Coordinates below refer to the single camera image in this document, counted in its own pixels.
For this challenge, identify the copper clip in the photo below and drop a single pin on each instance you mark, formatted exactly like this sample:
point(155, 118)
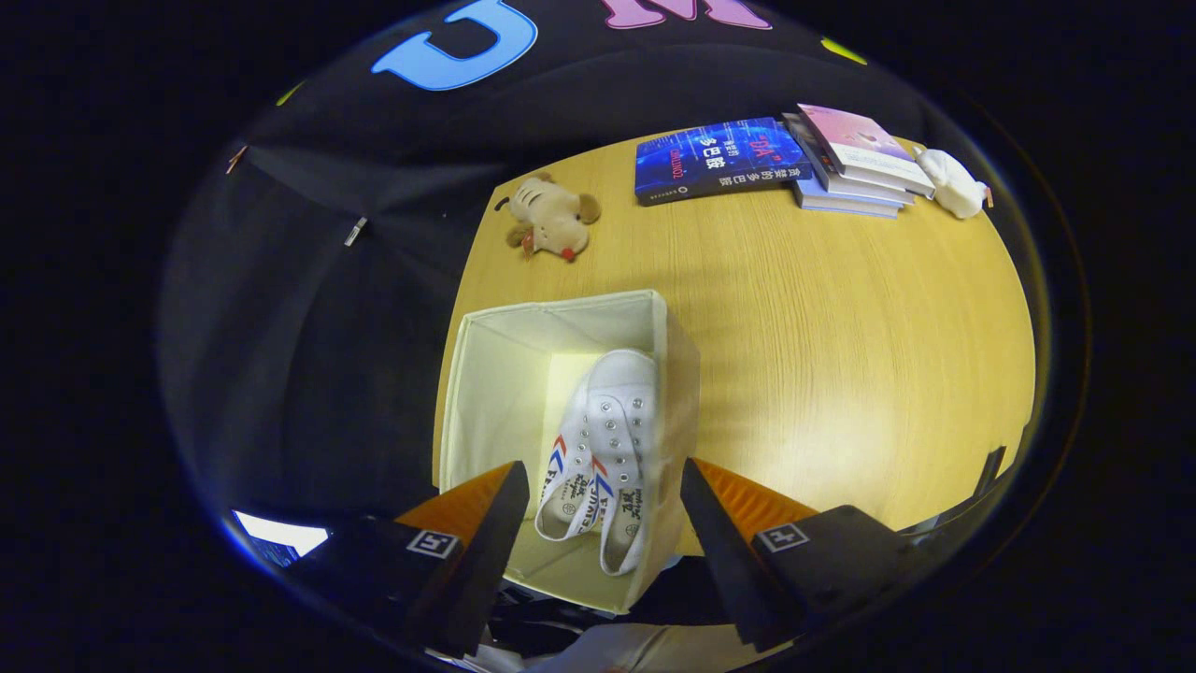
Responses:
point(235, 159)

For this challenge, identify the bright screen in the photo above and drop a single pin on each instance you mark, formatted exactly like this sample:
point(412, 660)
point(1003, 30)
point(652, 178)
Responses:
point(280, 535)

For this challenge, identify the pink cover book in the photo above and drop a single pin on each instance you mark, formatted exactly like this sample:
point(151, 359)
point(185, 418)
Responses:
point(860, 140)

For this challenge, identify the black table clamp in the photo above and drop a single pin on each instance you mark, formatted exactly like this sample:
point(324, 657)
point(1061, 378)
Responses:
point(990, 472)

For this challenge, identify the beige plush dog toy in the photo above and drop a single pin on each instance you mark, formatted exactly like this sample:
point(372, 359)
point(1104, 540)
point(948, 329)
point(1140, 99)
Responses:
point(551, 220)

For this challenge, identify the white plush toy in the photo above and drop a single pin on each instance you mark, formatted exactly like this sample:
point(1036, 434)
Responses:
point(953, 182)

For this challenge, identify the dark blue book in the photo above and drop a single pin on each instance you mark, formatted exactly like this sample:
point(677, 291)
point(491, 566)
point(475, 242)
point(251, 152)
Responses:
point(719, 159)

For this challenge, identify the beige fabric storage box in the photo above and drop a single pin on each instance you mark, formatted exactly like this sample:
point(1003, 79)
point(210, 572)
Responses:
point(505, 374)

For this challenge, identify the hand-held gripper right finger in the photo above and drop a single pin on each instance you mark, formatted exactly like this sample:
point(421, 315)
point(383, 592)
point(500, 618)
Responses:
point(719, 551)

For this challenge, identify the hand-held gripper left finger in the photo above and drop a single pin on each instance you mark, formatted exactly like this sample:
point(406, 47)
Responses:
point(491, 561)

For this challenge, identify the white canvas shoe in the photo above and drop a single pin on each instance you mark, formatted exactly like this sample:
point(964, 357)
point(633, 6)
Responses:
point(561, 472)
point(621, 393)

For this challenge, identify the white book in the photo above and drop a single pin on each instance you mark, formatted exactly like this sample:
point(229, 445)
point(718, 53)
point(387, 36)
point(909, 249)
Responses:
point(864, 190)

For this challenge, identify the silver metal clip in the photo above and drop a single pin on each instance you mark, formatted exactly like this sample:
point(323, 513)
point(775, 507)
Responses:
point(355, 231)

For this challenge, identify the light blue edged book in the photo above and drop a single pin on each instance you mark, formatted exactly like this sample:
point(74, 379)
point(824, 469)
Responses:
point(841, 207)

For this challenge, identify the black backdrop cloth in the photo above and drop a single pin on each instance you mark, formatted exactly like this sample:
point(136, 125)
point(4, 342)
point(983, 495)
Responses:
point(308, 327)

